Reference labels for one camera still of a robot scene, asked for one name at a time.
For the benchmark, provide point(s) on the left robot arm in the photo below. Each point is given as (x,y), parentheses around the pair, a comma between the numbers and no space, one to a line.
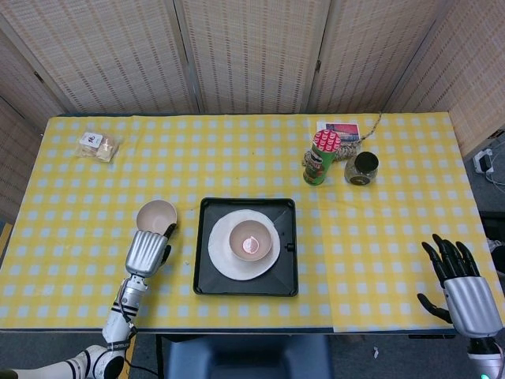
(118,320)

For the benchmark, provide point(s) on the clear bag of snacks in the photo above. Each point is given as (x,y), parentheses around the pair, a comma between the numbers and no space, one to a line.
(98,148)

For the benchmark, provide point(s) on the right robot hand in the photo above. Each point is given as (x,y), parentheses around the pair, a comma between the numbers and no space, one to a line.
(469,304)

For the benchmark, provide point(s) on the plain beige bowl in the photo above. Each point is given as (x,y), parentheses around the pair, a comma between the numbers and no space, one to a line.
(155,215)

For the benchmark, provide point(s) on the glass spice jar black lid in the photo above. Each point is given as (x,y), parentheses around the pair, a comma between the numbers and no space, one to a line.
(361,169)

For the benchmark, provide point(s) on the red picture card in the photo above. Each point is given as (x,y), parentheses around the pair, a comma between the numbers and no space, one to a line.
(349,130)

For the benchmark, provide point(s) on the green Pringles can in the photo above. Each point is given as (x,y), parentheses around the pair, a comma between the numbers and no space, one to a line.
(317,169)

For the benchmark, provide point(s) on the woven folding screen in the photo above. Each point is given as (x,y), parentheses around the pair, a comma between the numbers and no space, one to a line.
(118,51)

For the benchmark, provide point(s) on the yellow checkered tablecloth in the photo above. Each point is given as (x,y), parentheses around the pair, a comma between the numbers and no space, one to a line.
(79,237)

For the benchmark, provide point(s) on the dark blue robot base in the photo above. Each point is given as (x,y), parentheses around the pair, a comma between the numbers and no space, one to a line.
(244,357)

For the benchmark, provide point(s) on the beige bowl with pink stain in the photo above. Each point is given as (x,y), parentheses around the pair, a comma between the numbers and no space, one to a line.
(250,239)

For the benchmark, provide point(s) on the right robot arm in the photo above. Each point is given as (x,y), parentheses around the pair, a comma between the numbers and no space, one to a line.
(487,355)

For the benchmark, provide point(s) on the black square plastic tray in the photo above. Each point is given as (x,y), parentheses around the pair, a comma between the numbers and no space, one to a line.
(205,284)

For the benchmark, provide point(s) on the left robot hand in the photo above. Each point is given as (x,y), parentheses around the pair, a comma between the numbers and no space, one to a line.
(144,254)

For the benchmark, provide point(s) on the white power strip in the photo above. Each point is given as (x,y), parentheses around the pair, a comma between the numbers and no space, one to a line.
(484,161)

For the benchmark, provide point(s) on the white paper plate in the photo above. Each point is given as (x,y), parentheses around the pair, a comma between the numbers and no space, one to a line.
(221,264)

